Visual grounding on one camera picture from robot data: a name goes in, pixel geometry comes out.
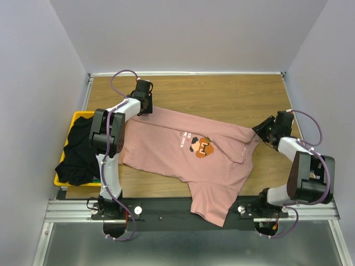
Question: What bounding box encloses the pink printed t-shirt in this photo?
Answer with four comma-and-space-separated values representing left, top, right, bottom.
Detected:
119, 107, 259, 227

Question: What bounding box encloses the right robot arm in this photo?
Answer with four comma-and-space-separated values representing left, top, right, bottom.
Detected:
252, 110, 335, 216

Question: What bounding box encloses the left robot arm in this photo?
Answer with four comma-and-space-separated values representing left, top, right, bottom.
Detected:
89, 89, 153, 219

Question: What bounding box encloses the black t-shirt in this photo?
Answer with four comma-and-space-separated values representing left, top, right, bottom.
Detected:
54, 116, 100, 186

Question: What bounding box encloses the yellow plastic bin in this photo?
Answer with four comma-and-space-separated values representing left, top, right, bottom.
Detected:
53, 111, 102, 187

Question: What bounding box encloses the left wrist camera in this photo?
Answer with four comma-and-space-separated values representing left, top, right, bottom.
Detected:
135, 79, 154, 94

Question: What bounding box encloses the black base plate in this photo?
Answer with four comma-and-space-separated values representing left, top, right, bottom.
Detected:
87, 196, 288, 236

